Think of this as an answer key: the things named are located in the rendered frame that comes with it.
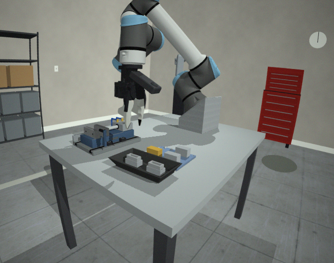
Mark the yellow rectangular block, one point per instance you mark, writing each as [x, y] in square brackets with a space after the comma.
[154, 150]

